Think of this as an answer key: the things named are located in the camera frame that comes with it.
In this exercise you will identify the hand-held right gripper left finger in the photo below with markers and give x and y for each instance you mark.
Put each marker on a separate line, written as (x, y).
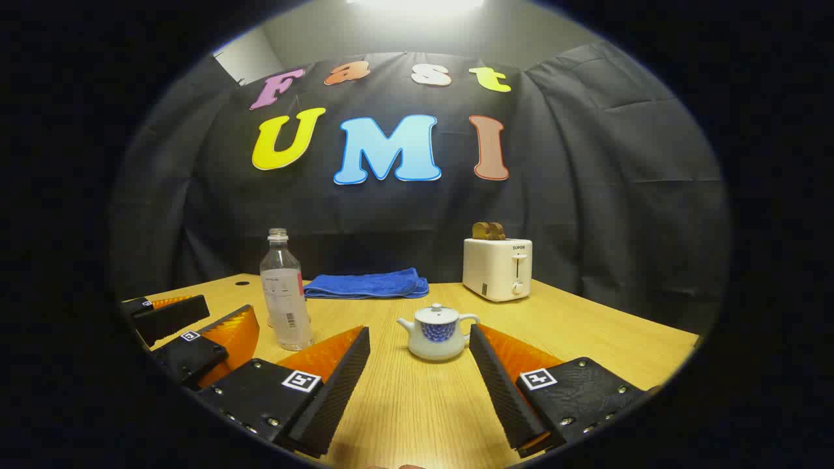
(339, 384)

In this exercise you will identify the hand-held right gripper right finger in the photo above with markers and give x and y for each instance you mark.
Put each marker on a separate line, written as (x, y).
(502, 384)

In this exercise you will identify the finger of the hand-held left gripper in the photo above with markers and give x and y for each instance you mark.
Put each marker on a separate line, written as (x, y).
(172, 318)
(189, 358)

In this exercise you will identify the white blue patterned teacup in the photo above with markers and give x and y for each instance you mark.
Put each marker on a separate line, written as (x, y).
(436, 345)

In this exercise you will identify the clear plastic water bottle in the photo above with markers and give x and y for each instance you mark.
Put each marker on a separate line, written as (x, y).
(287, 306)

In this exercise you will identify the blue folded towel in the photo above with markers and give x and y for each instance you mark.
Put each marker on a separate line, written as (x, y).
(365, 285)

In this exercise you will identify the white toaster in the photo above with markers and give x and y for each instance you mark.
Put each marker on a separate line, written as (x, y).
(495, 273)

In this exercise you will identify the brown toast slice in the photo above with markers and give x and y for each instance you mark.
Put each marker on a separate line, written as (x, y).
(480, 231)
(498, 232)

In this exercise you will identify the ceiling light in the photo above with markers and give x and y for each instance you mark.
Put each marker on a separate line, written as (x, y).
(417, 5)

